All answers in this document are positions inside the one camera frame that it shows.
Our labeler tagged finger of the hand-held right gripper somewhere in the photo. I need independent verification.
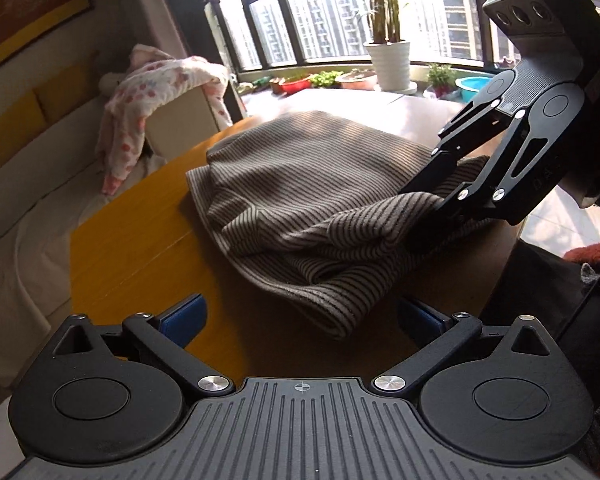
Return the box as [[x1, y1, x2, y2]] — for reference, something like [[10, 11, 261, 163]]
[[400, 96, 508, 198], [432, 110, 566, 227]]

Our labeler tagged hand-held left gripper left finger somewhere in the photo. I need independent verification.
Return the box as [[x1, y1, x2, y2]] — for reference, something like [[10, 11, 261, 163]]
[[52, 294, 237, 401]]

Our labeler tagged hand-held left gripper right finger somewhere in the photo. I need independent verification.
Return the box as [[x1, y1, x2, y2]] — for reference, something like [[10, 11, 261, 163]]
[[371, 297, 556, 400]]

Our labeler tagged brown striped garment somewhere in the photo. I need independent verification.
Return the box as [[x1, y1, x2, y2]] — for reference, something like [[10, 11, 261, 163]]
[[185, 110, 492, 341]]

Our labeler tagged blue plastic basin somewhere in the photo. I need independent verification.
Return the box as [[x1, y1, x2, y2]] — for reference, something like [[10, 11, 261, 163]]
[[455, 76, 496, 104]]

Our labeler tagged small potted plant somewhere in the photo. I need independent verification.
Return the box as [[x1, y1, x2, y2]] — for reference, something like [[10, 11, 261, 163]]
[[425, 62, 458, 99]]

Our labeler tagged red fleece cloth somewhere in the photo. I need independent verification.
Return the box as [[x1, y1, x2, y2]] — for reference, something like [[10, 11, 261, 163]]
[[564, 241, 600, 267]]

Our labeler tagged palm in white pot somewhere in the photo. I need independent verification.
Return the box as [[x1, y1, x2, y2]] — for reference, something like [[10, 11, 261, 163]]
[[355, 0, 461, 94]]

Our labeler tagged pink flower pot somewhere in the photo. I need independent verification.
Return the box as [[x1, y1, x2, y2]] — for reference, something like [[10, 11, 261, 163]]
[[337, 69, 378, 91]]

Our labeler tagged black pot with greens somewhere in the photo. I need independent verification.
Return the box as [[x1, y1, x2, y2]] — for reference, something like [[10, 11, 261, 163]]
[[307, 71, 343, 89]]

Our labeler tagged red basin with sprouts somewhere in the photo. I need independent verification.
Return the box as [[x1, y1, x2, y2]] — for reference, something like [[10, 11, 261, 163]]
[[270, 76, 312, 95]]

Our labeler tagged white sofa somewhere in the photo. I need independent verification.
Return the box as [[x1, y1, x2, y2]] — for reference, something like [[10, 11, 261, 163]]
[[0, 50, 241, 396]]

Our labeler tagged pink floral quilt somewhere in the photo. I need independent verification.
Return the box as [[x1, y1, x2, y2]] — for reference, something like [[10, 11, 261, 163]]
[[95, 44, 233, 196]]

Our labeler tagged grey white plush toy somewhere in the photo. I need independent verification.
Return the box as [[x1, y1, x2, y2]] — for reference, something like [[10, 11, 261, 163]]
[[99, 71, 126, 95]]

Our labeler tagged yellow cushion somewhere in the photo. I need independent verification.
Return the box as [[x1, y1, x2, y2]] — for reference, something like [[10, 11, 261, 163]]
[[32, 66, 90, 126], [0, 90, 46, 161]]

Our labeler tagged grey curtain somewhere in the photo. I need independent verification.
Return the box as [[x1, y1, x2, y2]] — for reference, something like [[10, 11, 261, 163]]
[[145, 0, 233, 68]]

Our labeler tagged gold framed picture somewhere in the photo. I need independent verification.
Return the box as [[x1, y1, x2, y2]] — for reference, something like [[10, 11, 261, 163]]
[[0, 0, 93, 76]]

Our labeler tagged black cable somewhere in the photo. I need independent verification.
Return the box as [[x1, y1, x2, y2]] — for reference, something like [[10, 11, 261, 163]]
[[555, 255, 600, 342]]

